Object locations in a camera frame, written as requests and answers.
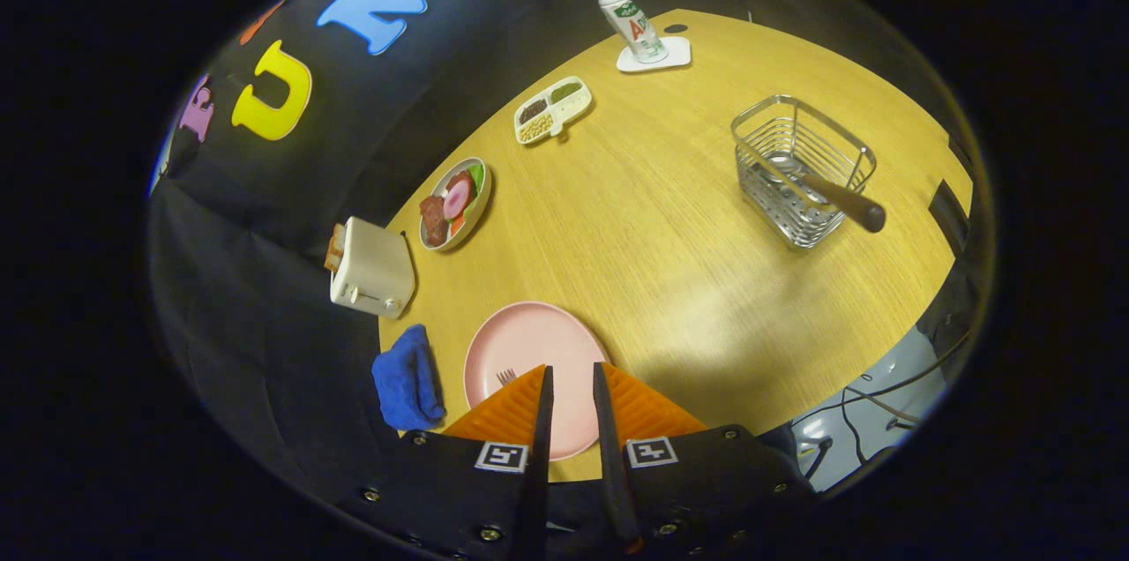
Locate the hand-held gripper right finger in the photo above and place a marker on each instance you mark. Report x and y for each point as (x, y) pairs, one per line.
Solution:
(610, 455)

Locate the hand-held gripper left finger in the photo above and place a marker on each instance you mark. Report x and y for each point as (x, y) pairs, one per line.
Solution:
(538, 464)

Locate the pink plate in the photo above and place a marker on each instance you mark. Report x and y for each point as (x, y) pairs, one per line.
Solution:
(520, 340)

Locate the blue towel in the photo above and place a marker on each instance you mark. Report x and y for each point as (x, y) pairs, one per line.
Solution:
(406, 376)

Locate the white toaster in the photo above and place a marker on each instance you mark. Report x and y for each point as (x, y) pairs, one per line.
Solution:
(375, 270)

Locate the grey plate of food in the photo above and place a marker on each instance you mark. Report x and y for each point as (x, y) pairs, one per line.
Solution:
(476, 213)

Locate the brown meat piece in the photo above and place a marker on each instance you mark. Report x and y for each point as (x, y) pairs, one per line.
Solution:
(433, 221)

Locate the pink ham slice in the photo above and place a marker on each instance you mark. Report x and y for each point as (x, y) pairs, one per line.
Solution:
(457, 198)

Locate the green lettuce leaf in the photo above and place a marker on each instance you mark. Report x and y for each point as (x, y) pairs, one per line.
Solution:
(477, 177)

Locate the toast slice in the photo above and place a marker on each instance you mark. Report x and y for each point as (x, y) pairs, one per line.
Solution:
(334, 248)

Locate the black backdrop cloth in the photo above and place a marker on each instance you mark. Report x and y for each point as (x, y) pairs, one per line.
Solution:
(265, 279)

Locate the white divided bean dish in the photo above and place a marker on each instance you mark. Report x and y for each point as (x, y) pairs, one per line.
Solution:
(551, 109)

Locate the white square coaster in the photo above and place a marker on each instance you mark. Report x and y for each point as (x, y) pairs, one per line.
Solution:
(675, 56)

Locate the black table edge clamp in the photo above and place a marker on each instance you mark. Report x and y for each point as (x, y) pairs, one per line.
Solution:
(949, 206)

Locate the white drink bottle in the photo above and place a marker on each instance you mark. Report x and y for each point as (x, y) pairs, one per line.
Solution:
(635, 25)

